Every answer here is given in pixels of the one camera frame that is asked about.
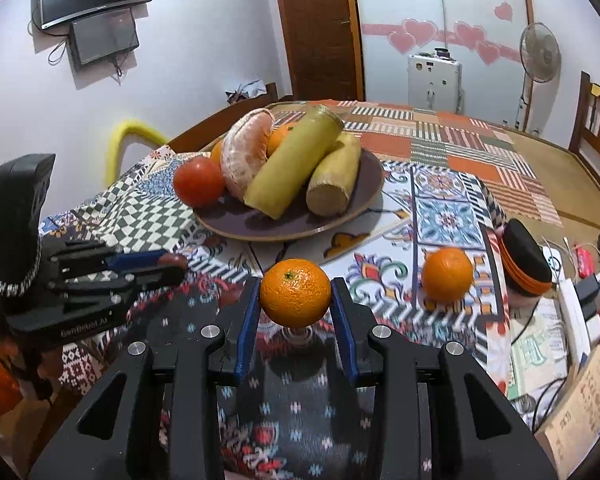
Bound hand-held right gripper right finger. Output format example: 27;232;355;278
330;276;561;480

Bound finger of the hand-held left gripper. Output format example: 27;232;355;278
57;264;188;307
50;240;181;273

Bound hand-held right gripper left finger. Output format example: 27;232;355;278
27;276;262;480

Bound red date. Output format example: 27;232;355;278
157;252;188;271

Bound small tangerine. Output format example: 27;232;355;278
266;122;301;157
259;258;332;327

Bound red tomato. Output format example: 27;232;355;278
173;156;226;209

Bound purple round plate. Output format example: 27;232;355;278
192;147;385;242

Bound yellow-green sugarcane piece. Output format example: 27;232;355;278
243;106;344;221
306;131;363;217

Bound peeled pomelo segment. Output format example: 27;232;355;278
220;109;277;201

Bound yellow foam tube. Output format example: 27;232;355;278
105;118;168;186

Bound tile print patchwork quilt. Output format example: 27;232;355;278
40;145;511;480

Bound black and orange hat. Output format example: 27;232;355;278
497;218;553;296

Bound green print paper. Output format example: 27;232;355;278
510;305;571;401

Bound pile of clothes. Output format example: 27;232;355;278
225;79;268;106

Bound striped patchwork blanket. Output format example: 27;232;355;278
272;99;563;228

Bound white power strip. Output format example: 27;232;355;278
555;280;600;356

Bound red packet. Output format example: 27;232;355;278
572;242;598;278

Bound tan cardboard box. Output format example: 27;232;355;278
535;345;600;466

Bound white box appliance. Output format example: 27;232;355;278
406;49;465;113

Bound brown wooden door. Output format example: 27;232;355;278
270;0;366;103

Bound pink heart stickers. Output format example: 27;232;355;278
361;0;521;66

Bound standing electric fan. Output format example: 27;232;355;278
515;22;562;133

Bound small black wall monitor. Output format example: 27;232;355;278
69;7;141;72

